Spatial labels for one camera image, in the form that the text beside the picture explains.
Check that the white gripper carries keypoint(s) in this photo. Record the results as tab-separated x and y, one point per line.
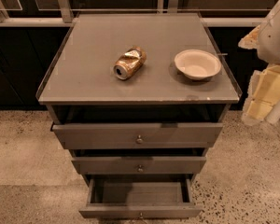
274	42

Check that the grey drawer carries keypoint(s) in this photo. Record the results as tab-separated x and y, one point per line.
140	126
140	196
143	162

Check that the white paper bowl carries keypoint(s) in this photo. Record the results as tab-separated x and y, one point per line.
197	64

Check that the crushed gold soda can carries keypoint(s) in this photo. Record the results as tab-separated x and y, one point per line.
129	63

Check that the metal window railing frame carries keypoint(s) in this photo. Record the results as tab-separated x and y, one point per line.
213	13

